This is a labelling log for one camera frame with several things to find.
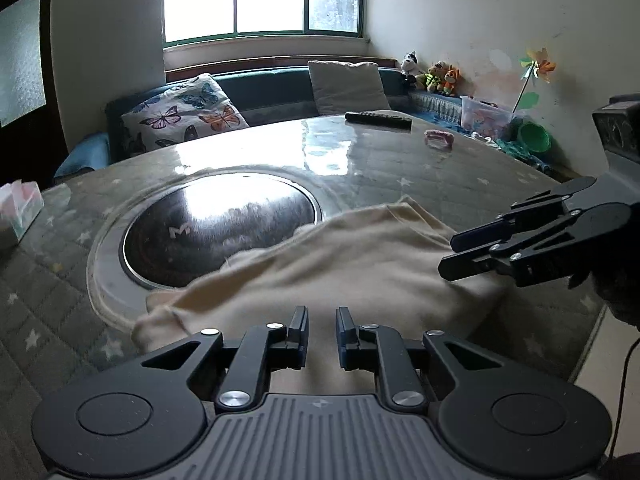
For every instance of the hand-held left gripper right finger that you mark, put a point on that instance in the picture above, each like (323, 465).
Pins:
(345, 335)

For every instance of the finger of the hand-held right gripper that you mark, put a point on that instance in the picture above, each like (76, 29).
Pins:
(465, 264)
(480, 235)

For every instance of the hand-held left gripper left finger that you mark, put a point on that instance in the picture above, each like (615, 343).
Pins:
(299, 332)

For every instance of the cream garment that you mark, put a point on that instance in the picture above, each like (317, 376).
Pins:
(375, 260)

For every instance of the person's right hand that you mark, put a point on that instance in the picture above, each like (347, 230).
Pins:
(622, 297)

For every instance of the green plastic bowl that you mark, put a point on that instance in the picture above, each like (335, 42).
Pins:
(535, 137)

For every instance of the small pink toy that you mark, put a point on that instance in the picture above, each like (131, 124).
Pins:
(440, 136)

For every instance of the colourful pinwheel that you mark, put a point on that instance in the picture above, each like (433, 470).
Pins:
(537, 67)

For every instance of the clear plastic container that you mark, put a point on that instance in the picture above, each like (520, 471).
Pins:
(482, 115)

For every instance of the round black induction cooktop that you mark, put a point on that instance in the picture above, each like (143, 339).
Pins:
(225, 215)

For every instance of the black remote control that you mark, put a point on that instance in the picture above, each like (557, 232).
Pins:
(377, 119)

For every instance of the orange plush toy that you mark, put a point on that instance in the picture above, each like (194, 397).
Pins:
(451, 82)

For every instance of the plush toy with yellow vest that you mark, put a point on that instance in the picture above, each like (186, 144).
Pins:
(436, 77)

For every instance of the black and white cow plush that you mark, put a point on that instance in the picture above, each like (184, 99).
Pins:
(412, 66)

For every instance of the grey pillow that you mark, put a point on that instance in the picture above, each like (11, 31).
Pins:
(345, 85)

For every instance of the teal sofa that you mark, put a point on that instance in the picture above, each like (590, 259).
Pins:
(270, 90)

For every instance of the butterfly print pillow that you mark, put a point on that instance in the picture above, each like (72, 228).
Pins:
(185, 110)

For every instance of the blue cushion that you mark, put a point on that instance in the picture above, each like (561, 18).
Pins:
(82, 155)

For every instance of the tissue box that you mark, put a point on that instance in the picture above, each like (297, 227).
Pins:
(20, 210)

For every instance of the dark wooden door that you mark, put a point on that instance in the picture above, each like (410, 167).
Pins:
(20, 60)

